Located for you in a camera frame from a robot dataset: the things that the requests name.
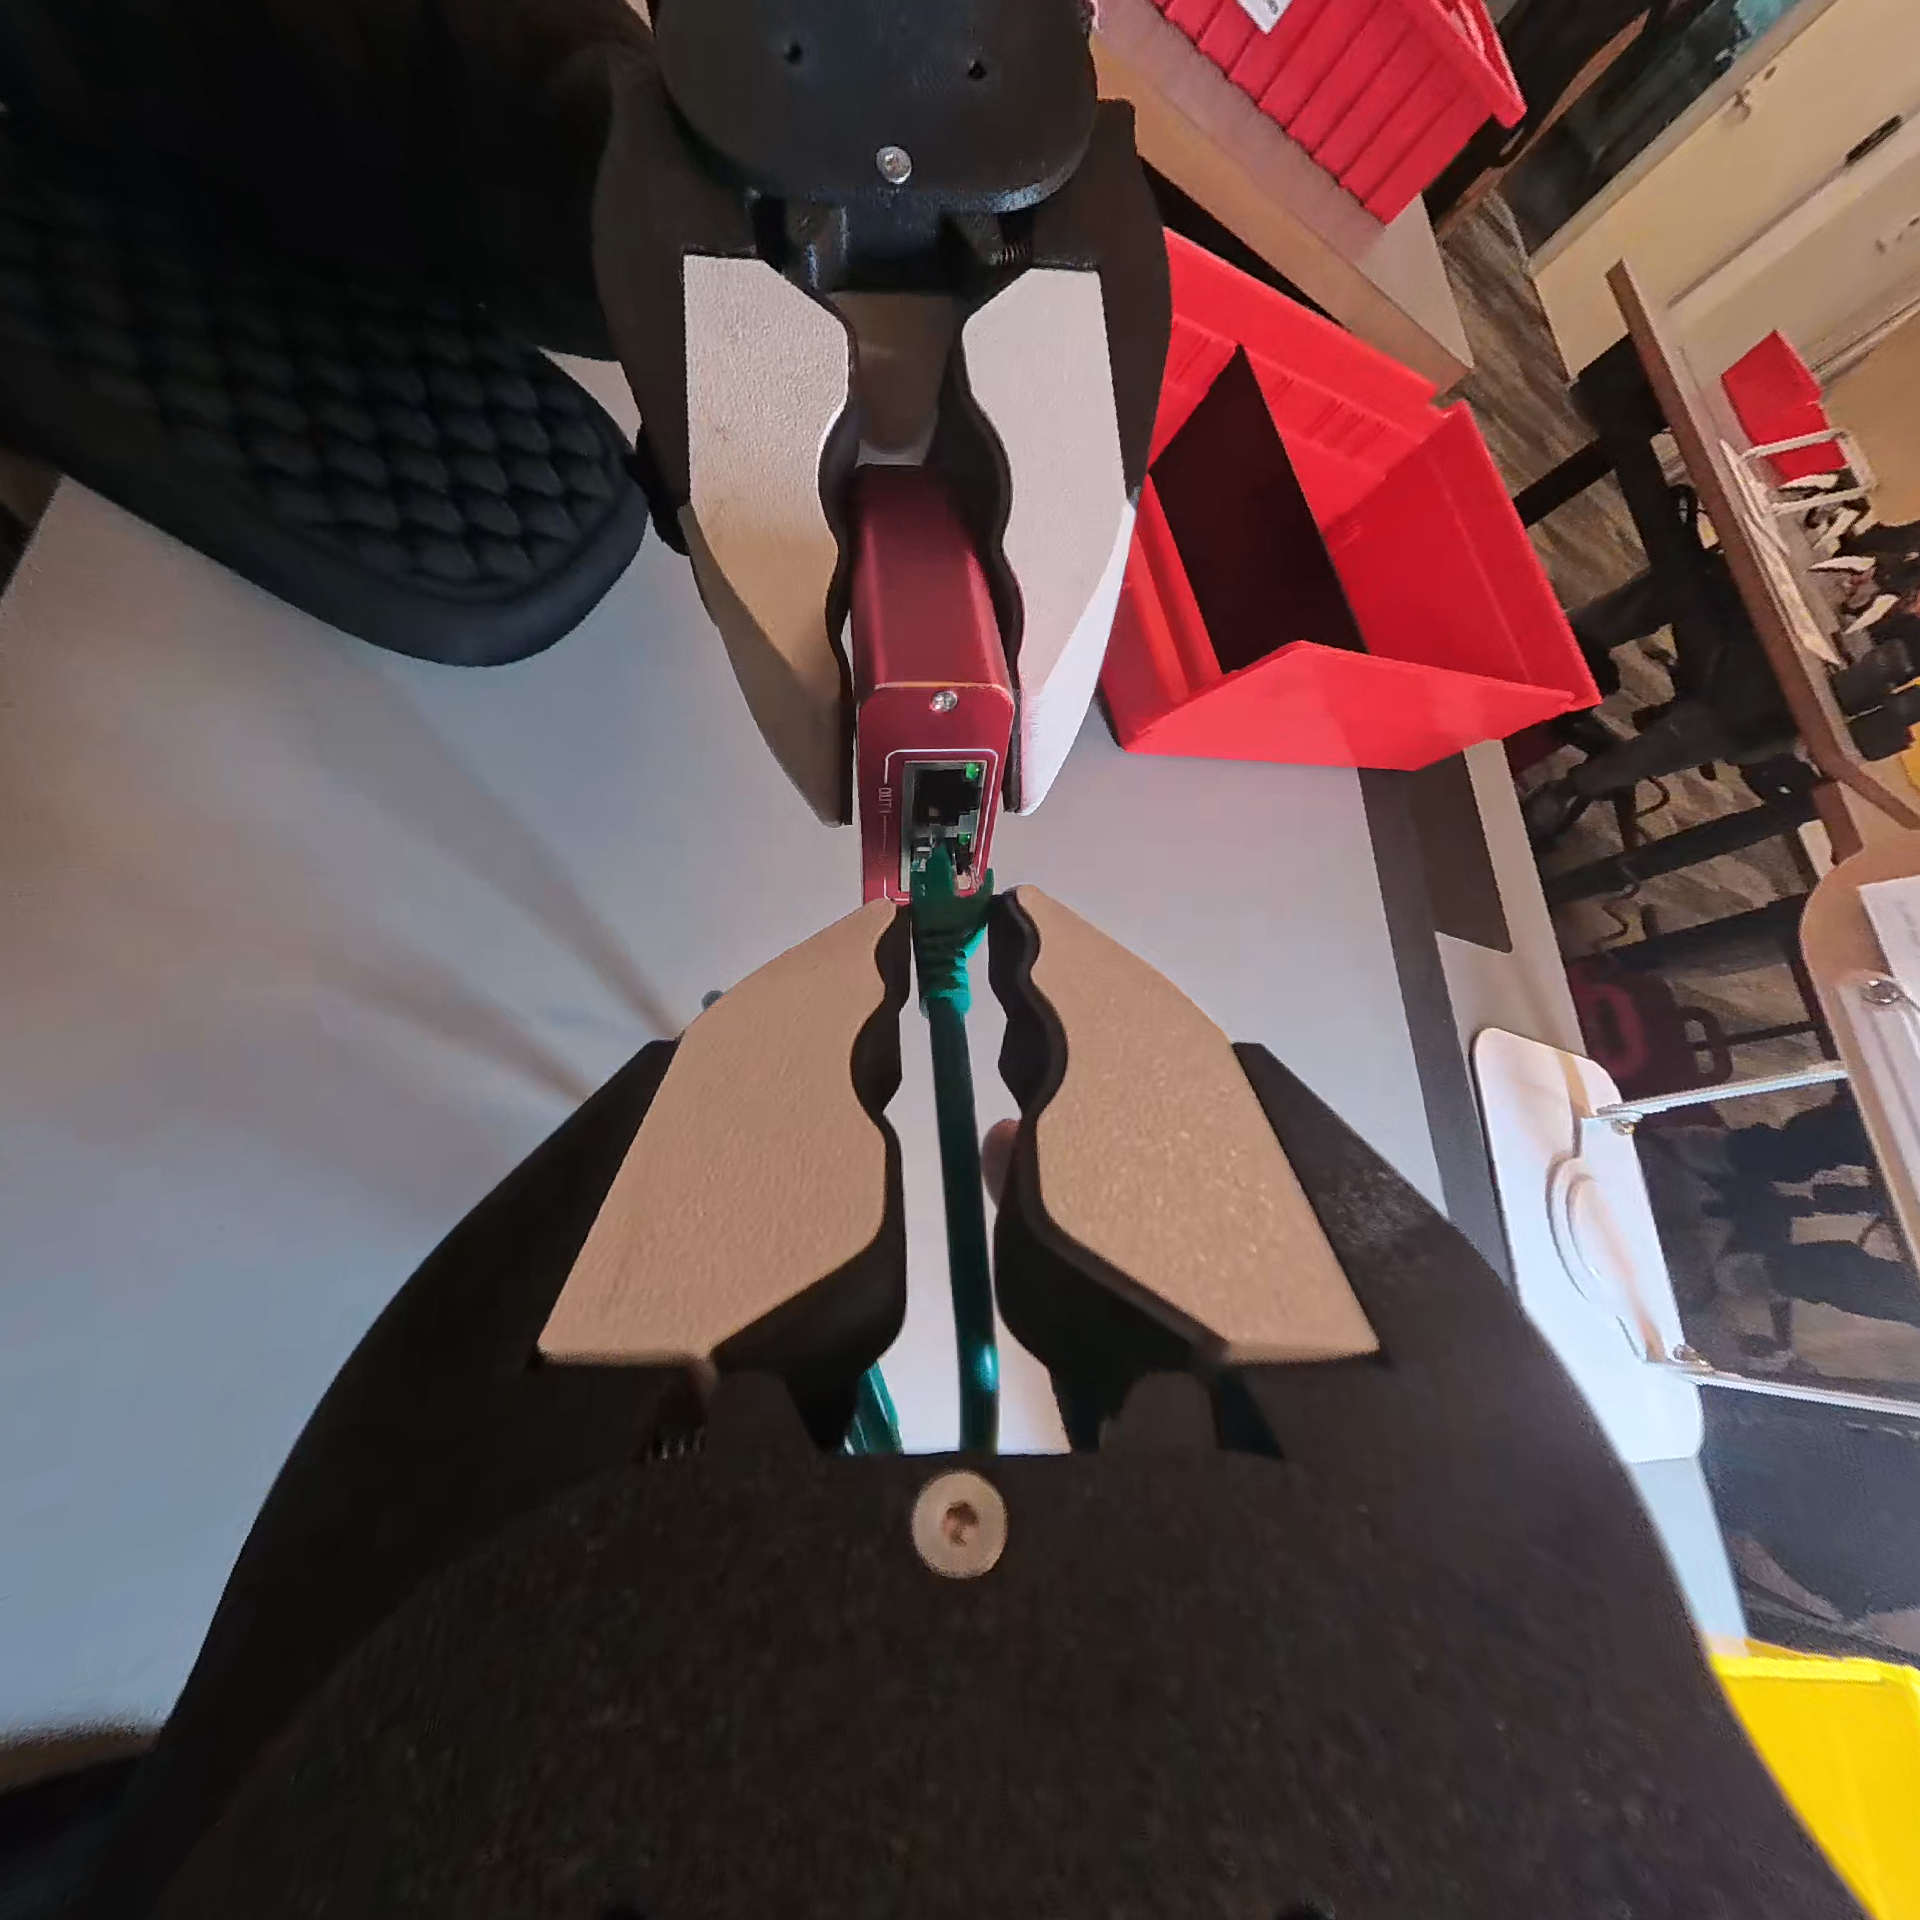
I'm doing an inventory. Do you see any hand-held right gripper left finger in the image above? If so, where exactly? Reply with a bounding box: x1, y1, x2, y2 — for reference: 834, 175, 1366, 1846
538, 900, 921, 1454

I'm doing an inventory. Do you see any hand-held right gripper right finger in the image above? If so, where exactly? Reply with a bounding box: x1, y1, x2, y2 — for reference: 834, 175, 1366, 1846
986, 888, 1382, 1454

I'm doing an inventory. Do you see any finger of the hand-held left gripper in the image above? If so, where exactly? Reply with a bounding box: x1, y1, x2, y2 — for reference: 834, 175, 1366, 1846
682, 250, 864, 827
939, 269, 1143, 818

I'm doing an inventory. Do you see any red ethernet splitter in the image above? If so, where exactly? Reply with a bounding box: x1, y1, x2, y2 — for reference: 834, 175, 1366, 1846
841, 466, 1023, 905

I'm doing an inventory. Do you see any green ethernet cable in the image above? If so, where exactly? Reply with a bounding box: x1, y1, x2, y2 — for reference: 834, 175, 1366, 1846
836, 839, 1004, 1454

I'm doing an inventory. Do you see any red plastic bin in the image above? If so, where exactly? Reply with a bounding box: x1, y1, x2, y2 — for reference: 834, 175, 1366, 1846
1102, 231, 1605, 771

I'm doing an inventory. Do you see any yellow plastic bin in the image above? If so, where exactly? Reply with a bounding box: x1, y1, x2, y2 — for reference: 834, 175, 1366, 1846
1709, 1641, 1920, 1920

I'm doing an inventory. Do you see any black bin divider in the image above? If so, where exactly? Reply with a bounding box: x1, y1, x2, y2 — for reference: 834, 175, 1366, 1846
1147, 348, 1370, 676

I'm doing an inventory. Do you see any long red ribbed tray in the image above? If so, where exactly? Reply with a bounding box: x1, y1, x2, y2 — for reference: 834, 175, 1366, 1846
1147, 0, 1529, 225

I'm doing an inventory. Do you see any small red bin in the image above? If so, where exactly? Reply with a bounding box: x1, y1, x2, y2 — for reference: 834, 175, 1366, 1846
1724, 333, 1861, 482

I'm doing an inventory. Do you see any white cabinet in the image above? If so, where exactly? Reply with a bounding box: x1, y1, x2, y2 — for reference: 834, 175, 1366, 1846
1534, 0, 1920, 378

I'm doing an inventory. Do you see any wooden work table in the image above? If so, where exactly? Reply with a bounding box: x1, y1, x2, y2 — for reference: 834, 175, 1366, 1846
1605, 262, 1920, 835

